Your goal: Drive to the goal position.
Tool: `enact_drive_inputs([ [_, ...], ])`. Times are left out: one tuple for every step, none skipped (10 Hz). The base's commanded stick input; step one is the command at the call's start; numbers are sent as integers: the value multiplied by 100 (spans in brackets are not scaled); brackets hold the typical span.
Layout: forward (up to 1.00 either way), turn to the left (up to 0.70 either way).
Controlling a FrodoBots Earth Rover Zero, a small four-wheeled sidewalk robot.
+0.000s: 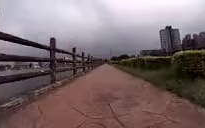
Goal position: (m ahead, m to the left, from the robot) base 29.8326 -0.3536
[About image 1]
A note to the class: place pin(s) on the brown wooden rail fence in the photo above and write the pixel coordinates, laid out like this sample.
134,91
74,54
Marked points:
52,60

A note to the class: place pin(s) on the distant trees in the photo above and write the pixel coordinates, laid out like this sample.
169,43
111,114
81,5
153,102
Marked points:
121,57

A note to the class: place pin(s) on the grass strip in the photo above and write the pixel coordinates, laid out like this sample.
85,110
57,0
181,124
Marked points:
190,88

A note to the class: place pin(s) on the trimmed green hedge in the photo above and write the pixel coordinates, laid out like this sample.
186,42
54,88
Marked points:
193,63

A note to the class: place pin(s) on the red stone-patterned path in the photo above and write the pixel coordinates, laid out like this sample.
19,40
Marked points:
105,96

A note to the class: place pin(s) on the group of distant buildings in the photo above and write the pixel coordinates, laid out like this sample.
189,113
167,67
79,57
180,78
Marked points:
198,41

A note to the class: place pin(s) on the grey river water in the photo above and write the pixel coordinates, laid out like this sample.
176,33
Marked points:
20,86

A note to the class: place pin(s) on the low stone kerb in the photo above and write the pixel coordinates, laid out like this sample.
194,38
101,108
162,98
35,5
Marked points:
33,95

